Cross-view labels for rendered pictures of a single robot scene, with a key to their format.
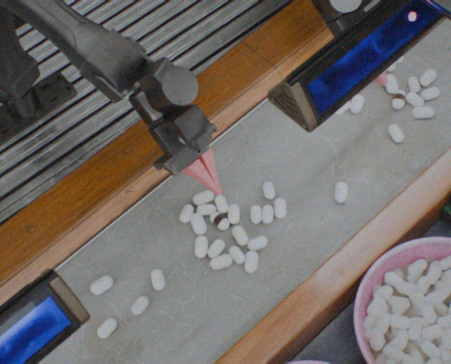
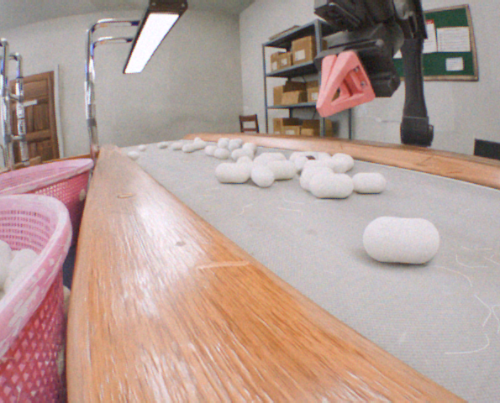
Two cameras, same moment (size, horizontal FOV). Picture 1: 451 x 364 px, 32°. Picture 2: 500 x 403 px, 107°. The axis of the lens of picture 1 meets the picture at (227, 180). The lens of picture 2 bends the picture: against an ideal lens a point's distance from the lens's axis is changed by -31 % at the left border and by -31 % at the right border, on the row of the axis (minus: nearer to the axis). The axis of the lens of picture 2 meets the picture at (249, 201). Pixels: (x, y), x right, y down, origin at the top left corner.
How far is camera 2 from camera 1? 1.23 m
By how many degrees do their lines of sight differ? 78
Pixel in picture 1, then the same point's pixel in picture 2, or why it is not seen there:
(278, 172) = (415, 199)
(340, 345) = not seen: hidden behind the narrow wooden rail
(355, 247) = (157, 213)
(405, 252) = (15, 348)
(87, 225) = (305, 143)
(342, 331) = not seen: hidden behind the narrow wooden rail
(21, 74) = (413, 117)
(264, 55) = not seen: outside the picture
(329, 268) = (146, 189)
